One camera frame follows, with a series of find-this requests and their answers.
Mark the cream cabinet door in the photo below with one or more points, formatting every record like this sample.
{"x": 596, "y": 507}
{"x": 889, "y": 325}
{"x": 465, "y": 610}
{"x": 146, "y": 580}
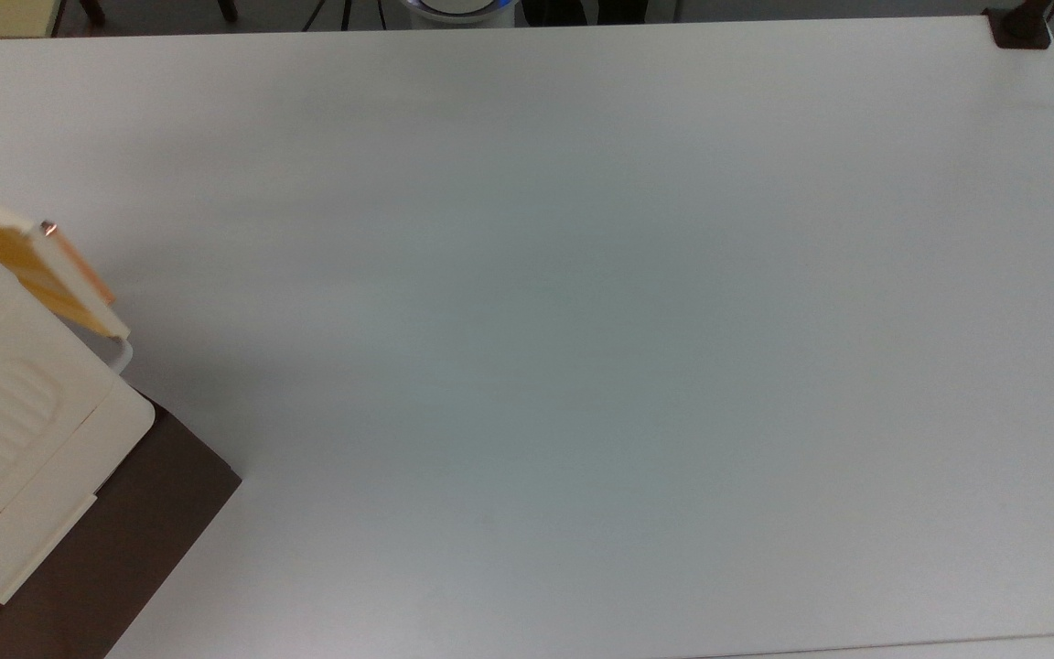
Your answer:
{"x": 42, "y": 275}

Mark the dark chair leg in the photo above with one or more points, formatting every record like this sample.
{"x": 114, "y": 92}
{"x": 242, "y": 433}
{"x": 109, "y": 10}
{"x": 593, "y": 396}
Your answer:
{"x": 227, "y": 9}
{"x": 93, "y": 11}

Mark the black tripod legs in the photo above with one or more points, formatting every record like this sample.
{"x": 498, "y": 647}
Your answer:
{"x": 344, "y": 14}

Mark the dark brown base board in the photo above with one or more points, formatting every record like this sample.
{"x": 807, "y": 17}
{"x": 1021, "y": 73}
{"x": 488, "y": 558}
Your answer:
{"x": 138, "y": 513}

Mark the dark background box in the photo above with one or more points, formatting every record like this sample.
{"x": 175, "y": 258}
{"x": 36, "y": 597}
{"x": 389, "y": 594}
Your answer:
{"x": 582, "y": 11}

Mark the brown table clamp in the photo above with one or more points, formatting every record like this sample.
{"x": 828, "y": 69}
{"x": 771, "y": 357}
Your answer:
{"x": 1019, "y": 27}

